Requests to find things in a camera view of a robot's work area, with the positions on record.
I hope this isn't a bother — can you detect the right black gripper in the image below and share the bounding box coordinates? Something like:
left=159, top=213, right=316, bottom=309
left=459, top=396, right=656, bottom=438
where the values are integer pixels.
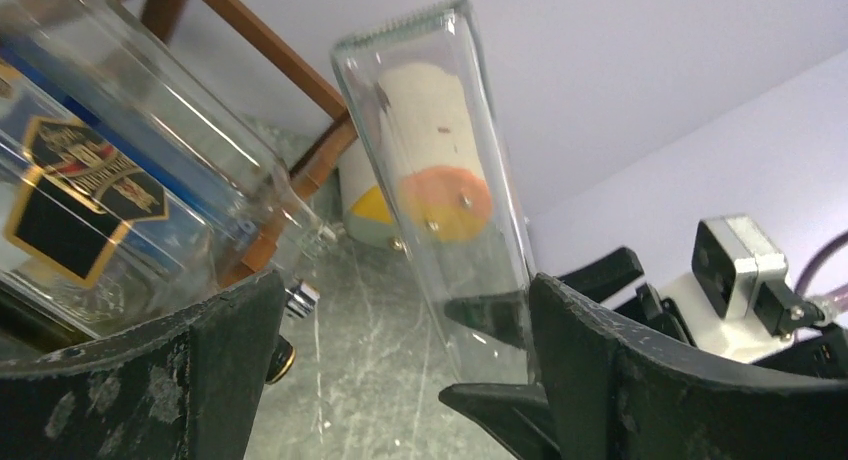
left=438, top=246, right=697, bottom=460

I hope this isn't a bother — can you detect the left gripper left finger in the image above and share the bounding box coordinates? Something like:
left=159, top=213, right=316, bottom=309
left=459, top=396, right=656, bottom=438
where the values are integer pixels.
left=1, top=270, right=285, bottom=459

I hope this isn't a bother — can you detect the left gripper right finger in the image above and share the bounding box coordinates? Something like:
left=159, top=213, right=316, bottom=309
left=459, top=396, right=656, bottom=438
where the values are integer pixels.
left=529, top=274, right=847, bottom=459

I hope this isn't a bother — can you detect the clear bottle black gold cap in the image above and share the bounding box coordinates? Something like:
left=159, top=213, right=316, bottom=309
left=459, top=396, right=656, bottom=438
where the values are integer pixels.
left=1, top=63, right=217, bottom=343

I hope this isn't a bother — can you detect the small clear glass bottle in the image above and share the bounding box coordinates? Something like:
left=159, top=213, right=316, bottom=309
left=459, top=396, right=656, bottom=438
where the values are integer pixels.
left=1, top=0, right=337, bottom=270

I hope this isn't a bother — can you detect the blue glass bottle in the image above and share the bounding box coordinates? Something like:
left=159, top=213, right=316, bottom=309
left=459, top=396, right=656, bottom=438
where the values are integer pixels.
left=1, top=47, right=298, bottom=337

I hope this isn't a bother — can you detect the brown wooden wine rack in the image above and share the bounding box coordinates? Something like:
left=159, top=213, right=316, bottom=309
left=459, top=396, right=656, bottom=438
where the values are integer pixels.
left=99, top=0, right=360, bottom=289

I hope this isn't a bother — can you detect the cream orange yellow drawer cabinet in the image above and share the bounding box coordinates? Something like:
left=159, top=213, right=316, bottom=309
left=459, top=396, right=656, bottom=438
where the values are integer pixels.
left=339, top=61, right=494, bottom=250

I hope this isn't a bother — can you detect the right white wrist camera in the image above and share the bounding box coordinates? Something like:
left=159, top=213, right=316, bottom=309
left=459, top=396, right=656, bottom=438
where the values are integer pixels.
left=659, top=214, right=829, bottom=366

